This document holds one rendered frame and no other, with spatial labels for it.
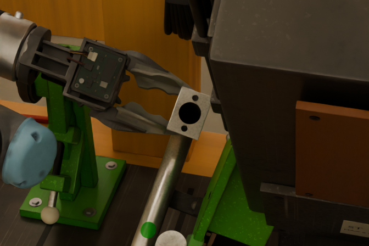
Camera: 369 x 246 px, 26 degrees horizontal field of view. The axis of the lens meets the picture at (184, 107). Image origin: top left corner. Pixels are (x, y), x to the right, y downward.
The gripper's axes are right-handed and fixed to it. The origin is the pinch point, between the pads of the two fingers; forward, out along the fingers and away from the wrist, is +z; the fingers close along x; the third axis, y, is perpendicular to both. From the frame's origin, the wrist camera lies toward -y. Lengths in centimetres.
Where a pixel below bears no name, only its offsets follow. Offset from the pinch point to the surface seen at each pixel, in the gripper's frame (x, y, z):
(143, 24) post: 12.6, -24.5, -11.3
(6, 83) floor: 4, -207, -71
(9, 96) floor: 0, -201, -67
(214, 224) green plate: -11.4, 2.8, 7.7
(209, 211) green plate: -10.0, 5.9, 6.4
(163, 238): -15.1, -0.3, 2.7
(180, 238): -14.4, -0.3, 4.6
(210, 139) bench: 0.9, -46.5, 5.0
